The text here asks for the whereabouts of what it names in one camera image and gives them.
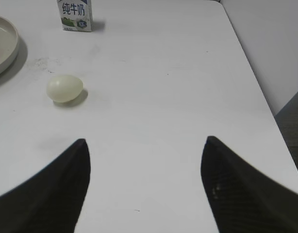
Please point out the white blue milk carton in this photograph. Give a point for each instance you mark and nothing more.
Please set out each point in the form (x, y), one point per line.
(75, 15)

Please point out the beige round plate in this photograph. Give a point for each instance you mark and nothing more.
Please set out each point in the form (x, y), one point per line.
(9, 43)

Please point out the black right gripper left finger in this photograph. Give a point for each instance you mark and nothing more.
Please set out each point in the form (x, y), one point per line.
(50, 201)

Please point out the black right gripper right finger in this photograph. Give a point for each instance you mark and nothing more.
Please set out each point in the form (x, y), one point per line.
(242, 199)

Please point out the white egg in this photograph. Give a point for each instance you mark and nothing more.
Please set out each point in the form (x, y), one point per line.
(64, 88)

